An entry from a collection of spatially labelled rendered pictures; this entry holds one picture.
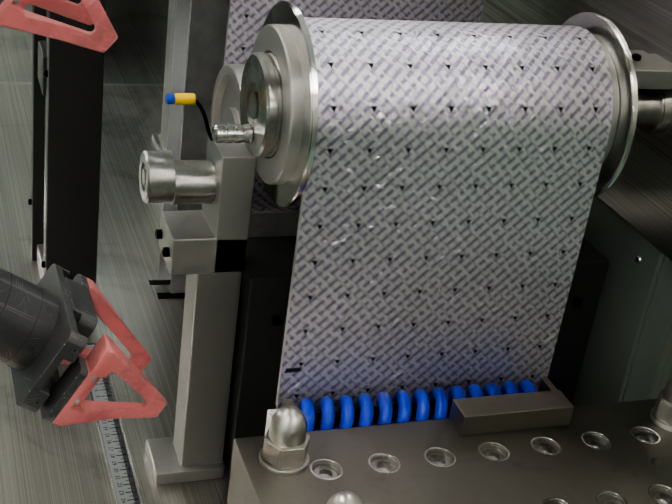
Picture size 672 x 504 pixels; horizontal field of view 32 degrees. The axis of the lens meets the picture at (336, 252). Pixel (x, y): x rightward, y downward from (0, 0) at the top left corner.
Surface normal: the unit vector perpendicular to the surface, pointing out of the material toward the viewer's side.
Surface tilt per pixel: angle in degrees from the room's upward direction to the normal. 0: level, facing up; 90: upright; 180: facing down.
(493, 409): 0
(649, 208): 90
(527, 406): 0
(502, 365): 90
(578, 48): 28
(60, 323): 58
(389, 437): 0
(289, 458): 90
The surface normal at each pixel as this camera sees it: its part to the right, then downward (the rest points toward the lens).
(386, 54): 0.27, -0.49
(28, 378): -0.73, -0.44
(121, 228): 0.13, -0.88
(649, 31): -0.94, 0.04
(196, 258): 0.31, 0.48
